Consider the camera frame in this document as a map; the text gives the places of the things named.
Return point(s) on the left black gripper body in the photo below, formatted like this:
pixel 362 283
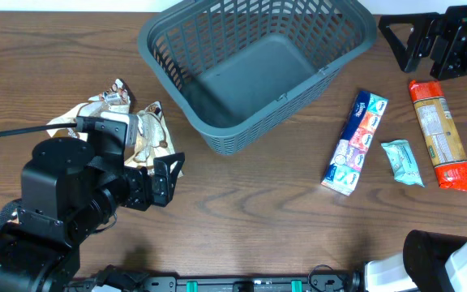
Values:
pixel 137 194

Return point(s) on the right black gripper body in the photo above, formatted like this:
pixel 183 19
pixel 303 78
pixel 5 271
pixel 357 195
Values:
pixel 439 46

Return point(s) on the grey plastic basket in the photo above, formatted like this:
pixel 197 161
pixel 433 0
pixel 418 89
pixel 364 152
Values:
pixel 238 68

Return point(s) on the multicolour tissue pack strip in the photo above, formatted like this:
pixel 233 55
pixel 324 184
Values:
pixel 345 167

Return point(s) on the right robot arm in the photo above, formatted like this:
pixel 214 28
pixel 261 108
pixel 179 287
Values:
pixel 429 261

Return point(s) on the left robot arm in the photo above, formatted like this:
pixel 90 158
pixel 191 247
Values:
pixel 70 189

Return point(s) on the beige brown snack bag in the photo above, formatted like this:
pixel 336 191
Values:
pixel 153 139

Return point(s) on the long beige snack bag strip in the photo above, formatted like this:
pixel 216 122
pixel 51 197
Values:
pixel 116 99

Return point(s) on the orange cracker sleeve package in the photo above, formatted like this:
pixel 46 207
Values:
pixel 441 137

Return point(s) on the teal snack bar wrapper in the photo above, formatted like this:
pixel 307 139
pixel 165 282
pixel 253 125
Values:
pixel 404 166

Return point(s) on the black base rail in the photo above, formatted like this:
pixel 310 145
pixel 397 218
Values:
pixel 320 279

